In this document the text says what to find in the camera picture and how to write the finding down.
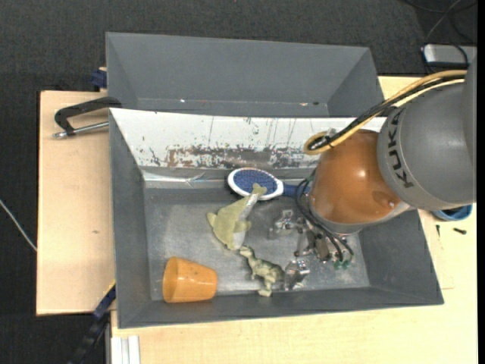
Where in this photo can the grey metal bin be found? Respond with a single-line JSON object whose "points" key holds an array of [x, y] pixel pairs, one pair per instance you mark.
{"points": [[182, 218]]}

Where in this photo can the blue and white hairbrush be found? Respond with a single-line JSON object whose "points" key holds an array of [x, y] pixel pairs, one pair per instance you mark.
{"points": [[246, 178]]}

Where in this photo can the pale wood flat board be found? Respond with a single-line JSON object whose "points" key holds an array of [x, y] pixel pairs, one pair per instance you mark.
{"points": [[72, 203]]}

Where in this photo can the orange plastic cup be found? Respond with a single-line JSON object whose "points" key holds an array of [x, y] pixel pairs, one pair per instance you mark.
{"points": [[189, 281]]}

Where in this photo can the green plush dolphin toy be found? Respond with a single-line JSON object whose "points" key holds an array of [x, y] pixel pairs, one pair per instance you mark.
{"points": [[231, 222]]}

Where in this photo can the green toy dinosaur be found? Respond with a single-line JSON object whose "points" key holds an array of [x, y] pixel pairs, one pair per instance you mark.
{"points": [[265, 269]]}

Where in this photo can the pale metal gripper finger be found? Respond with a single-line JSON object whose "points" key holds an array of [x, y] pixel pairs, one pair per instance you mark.
{"points": [[283, 225], [297, 273]]}

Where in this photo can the small black screw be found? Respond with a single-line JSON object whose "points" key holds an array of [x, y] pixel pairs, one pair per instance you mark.
{"points": [[460, 231]]}

